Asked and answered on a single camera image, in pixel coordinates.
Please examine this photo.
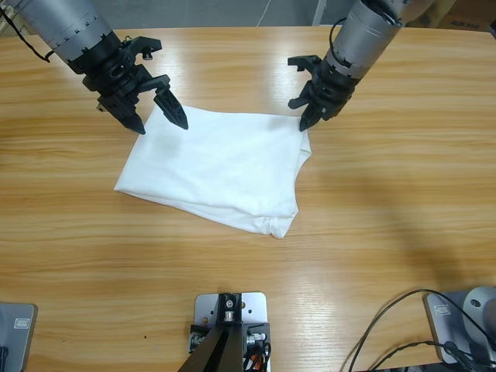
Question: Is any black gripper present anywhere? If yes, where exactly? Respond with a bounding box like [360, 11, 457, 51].
[288, 64, 357, 133]
[67, 33, 190, 136]

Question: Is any white T-shirt black logo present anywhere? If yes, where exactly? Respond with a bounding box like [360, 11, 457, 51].
[113, 103, 313, 239]

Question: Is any white upright metal leg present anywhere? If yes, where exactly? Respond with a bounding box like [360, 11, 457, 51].
[312, 0, 331, 23]

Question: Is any cardboard box green print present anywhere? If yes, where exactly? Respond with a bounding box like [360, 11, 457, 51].
[406, 0, 458, 29]

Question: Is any wooden pallet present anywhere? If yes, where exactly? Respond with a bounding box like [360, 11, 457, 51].
[0, 5, 30, 39]

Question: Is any cardboard box black lettering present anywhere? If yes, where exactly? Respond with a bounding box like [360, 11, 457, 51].
[441, 0, 491, 31]

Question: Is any white mounting plate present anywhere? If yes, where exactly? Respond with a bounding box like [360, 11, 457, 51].
[193, 292, 271, 372]

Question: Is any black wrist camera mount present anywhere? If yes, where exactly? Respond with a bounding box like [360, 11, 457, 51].
[287, 55, 323, 74]
[123, 36, 163, 62]

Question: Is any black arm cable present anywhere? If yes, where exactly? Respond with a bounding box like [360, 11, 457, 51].
[0, 5, 53, 64]
[328, 17, 350, 65]

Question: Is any thin white floor cable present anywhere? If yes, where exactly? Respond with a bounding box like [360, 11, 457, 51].
[258, 0, 274, 26]

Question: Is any grey base with cables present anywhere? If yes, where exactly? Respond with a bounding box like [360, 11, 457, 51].
[340, 288, 496, 372]

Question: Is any black corner bracket silver knob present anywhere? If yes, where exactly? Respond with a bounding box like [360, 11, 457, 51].
[242, 321, 271, 352]
[188, 324, 213, 354]

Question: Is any orange and black wire bundle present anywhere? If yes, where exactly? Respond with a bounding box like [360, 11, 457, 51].
[243, 343, 273, 372]

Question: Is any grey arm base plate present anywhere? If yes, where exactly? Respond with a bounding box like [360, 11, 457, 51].
[0, 301, 39, 372]
[422, 286, 496, 365]

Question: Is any thin brown twisted cable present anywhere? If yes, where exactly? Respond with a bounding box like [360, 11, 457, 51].
[381, 339, 446, 372]

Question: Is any dark camera post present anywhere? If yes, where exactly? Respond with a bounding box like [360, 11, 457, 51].
[181, 293, 249, 372]

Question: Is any black plug cable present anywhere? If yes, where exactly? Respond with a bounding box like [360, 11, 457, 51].
[443, 339, 496, 372]

